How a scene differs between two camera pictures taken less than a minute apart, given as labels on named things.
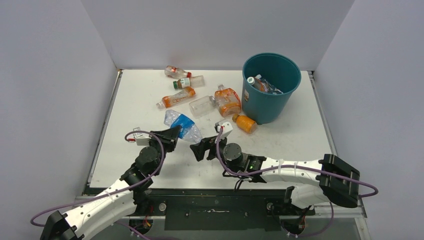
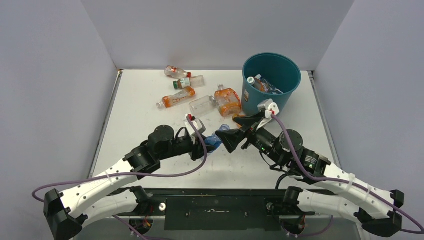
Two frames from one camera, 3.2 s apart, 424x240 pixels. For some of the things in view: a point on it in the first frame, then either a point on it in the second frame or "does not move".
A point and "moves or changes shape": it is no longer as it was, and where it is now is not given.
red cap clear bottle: (176, 73) does not move
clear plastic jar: (203, 106) does not move
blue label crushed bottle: (189, 130) moves or changes shape
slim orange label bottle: (168, 100) does not move
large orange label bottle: (260, 84) does not move
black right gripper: (207, 143) -> (231, 138)
